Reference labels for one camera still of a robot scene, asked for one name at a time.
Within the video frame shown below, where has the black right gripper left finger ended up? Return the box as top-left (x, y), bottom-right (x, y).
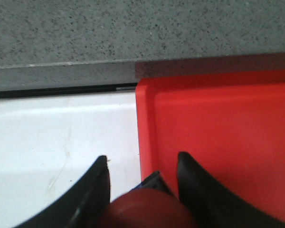
top-left (16, 155), bottom-right (111, 228)

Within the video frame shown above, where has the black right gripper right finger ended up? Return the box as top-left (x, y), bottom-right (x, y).
top-left (177, 152), bottom-right (285, 228)

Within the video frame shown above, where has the red mushroom push button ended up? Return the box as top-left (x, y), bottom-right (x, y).
top-left (108, 171), bottom-right (198, 228)

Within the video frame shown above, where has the red plastic tray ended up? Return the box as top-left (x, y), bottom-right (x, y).
top-left (135, 69), bottom-right (285, 222)

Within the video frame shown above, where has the grey stone countertop slab right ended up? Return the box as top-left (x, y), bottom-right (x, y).
top-left (0, 0), bottom-right (285, 91)

